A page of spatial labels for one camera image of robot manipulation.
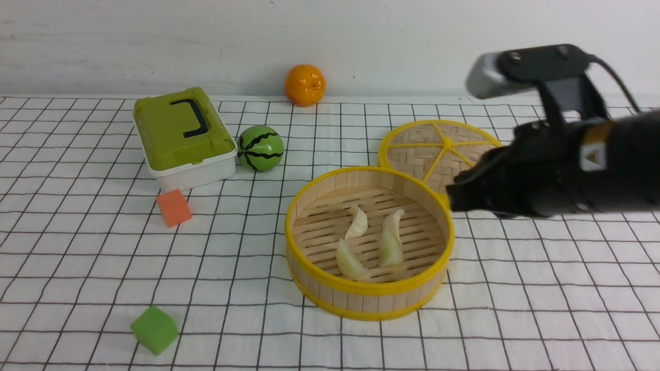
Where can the woven bamboo steamer lid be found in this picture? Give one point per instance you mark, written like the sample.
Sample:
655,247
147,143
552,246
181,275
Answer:
434,151

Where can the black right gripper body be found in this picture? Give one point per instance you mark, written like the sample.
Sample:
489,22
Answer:
536,175

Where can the white dumpling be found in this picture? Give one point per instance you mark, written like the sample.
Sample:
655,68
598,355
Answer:
359,223
349,265
390,251
391,224

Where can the green lidded white box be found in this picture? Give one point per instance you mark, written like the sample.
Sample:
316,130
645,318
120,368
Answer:
184,141

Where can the toy watermelon ball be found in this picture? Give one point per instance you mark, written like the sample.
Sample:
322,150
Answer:
260,148

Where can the white grid tablecloth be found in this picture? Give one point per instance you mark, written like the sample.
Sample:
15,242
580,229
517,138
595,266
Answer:
85,252

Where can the orange toy fruit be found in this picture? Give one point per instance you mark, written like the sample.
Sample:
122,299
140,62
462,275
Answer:
305,85

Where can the green foam cube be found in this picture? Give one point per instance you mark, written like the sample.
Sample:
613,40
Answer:
155,330

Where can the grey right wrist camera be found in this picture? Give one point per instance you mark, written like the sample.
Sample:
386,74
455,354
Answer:
557,72

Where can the orange foam cube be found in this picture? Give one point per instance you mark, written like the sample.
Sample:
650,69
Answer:
174,208

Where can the bamboo steamer tray yellow rim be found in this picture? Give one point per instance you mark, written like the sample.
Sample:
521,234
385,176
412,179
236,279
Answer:
320,215

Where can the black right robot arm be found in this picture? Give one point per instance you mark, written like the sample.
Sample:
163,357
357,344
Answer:
584,167

